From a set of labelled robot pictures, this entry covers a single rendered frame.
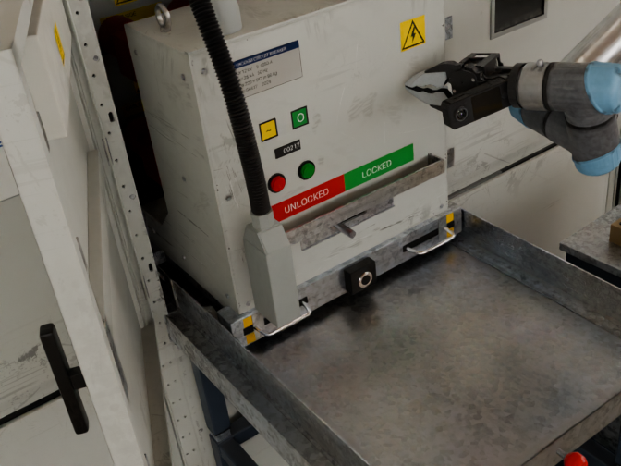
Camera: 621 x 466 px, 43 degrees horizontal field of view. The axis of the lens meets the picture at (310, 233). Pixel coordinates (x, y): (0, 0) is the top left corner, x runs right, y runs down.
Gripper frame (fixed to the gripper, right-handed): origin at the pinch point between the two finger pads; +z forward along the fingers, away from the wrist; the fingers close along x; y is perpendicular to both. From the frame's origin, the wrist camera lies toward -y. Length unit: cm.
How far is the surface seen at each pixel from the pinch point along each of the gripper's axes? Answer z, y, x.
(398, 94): 2.0, -0.7, -1.1
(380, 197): 2.9, -10.6, -16.2
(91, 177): 24, -50, 6
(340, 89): 5.2, -12.2, 4.6
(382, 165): 4.9, -5.5, -12.8
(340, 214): 5.5, -18.9, -15.3
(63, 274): -14, -79, 16
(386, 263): 6.8, -7.7, -33.0
